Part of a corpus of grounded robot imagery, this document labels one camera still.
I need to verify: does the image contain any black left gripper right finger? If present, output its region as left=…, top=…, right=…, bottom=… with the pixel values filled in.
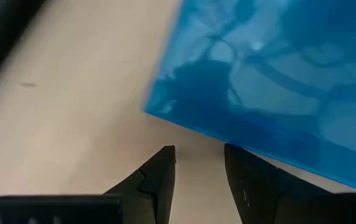
left=223, top=142, right=334, bottom=224

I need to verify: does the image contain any blue plastic case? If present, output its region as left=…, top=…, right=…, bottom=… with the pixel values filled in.
left=143, top=0, right=356, bottom=192

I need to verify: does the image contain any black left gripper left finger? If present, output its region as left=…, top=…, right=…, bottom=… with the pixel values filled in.
left=103, top=144, right=177, bottom=224

